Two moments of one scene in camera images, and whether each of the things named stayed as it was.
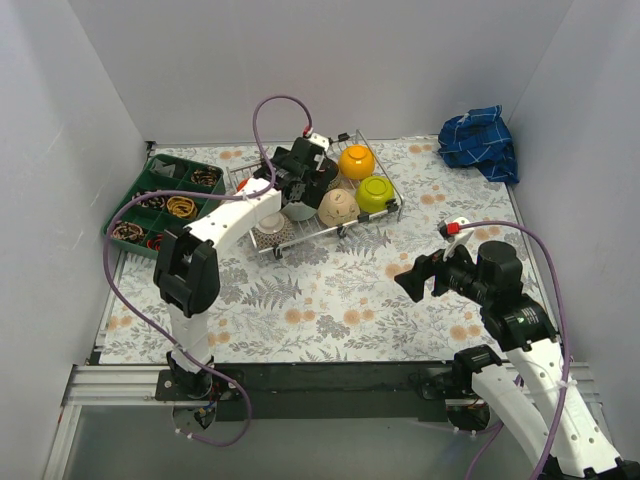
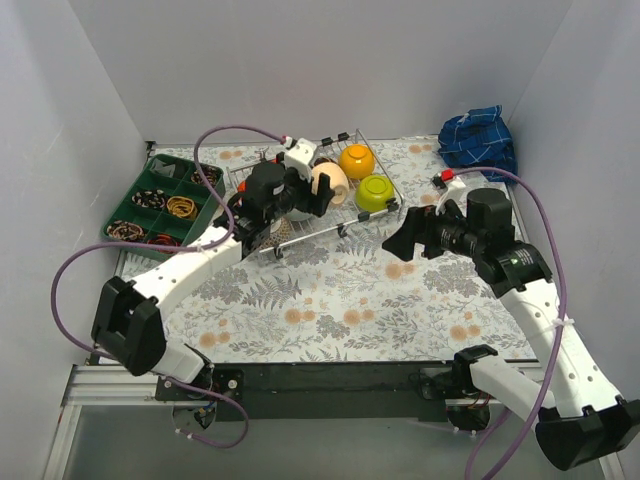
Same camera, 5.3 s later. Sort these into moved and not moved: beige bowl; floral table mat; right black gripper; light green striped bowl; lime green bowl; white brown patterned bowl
Moved: right black gripper; beige bowl
Not moved: floral table mat; light green striped bowl; lime green bowl; white brown patterned bowl
